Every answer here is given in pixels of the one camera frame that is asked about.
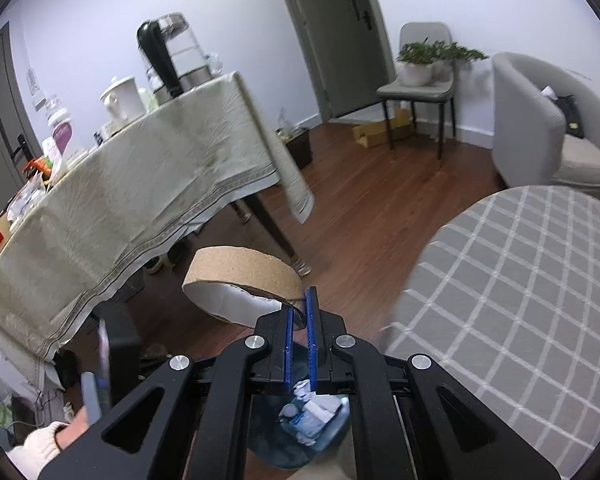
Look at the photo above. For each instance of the person's left forearm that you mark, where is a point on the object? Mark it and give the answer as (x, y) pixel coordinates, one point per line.
(35, 447)

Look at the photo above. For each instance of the grey armchair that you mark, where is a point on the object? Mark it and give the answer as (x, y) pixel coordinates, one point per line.
(525, 125)

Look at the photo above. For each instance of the white cardboard box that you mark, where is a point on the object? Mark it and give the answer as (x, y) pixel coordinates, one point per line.
(327, 407)

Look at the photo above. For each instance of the dark blue trash bin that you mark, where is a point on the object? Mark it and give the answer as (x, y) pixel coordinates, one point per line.
(270, 452)

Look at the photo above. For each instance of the black bag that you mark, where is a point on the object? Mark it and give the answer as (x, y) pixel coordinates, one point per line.
(570, 117)

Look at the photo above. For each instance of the glass electric kettle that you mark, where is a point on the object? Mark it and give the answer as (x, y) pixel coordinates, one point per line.
(180, 55)

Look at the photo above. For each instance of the grey side door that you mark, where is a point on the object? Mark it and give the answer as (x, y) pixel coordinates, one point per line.
(0, 100)

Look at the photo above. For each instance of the black basket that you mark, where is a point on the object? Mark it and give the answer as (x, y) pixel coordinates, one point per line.
(300, 150)

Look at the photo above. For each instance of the slipper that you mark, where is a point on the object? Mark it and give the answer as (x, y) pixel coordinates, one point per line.
(161, 262)
(301, 266)

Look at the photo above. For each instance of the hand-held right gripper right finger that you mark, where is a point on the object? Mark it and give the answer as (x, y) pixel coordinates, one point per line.
(311, 340)

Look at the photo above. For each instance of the beige tablecloth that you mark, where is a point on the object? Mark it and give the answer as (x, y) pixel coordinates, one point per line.
(130, 185)

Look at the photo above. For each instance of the grey checked tablecloth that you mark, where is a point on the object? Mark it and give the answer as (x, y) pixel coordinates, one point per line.
(505, 285)

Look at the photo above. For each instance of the flat cardboard box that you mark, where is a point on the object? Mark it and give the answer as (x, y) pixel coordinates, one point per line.
(375, 132)

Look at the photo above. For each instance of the white ceramic pot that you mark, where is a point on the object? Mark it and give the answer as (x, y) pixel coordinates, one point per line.
(122, 100)

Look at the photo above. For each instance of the dark wooden table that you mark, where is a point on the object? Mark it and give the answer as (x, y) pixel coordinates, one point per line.
(267, 225)

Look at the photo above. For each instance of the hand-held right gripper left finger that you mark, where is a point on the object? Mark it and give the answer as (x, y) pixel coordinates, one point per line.
(289, 355)

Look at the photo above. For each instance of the potted plant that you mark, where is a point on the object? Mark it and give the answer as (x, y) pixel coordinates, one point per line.
(415, 74)

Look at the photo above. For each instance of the grey chair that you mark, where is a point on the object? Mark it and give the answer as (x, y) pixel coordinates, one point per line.
(425, 32)

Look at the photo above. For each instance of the plastic jar with purple label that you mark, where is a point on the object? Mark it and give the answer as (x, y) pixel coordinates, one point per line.
(62, 135)

